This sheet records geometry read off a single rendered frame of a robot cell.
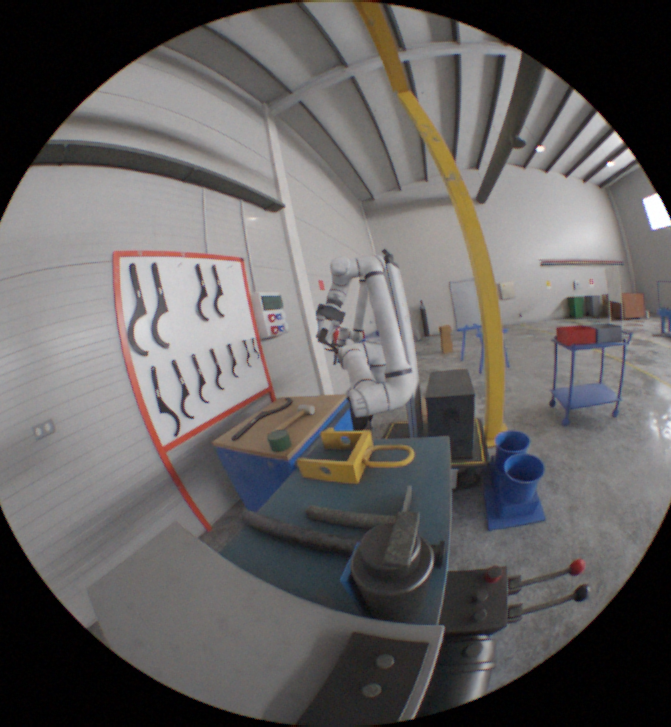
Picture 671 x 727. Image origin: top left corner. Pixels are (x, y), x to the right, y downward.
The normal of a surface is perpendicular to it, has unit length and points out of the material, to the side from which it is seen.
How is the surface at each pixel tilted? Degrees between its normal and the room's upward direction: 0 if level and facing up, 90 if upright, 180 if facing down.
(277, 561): 0
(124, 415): 90
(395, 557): 0
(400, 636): 0
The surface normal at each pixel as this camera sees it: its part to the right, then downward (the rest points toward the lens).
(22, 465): 0.90, -0.11
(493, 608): -0.22, -0.96
